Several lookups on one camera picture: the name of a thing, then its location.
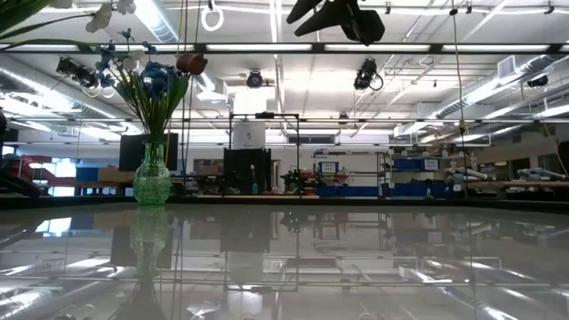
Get white cable ring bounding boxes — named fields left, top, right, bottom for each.
left=200, top=3, right=225, bottom=33

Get dark red vase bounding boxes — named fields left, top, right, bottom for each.
left=164, top=52, right=196, bottom=146

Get white cabinet box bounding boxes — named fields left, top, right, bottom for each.
left=231, top=121, right=268, bottom=150

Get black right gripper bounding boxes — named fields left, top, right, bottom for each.
left=285, top=0, right=387, bottom=47

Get green glass vase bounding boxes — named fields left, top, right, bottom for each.
left=132, top=141, right=173, bottom=206

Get white flower bunch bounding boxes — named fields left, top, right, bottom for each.
left=0, top=0, right=148, bottom=72

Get yellow hanging cable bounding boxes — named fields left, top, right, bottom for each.
left=449, top=0, right=470, bottom=179

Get black frame stand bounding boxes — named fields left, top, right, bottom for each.
left=228, top=112, right=301, bottom=196

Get cardboard box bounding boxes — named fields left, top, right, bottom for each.
left=96, top=166, right=134, bottom=183

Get black camera with cable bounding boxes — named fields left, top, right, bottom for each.
left=353, top=57, right=384, bottom=92

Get black monitor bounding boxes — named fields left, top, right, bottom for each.
left=118, top=132, right=180, bottom=172
left=221, top=148, right=273, bottom=196

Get black ceiling-mounted device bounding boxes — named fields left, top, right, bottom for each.
left=55, top=56, right=100, bottom=91

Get blue storage bins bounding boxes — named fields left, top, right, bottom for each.
left=316, top=182, right=448, bottom=198

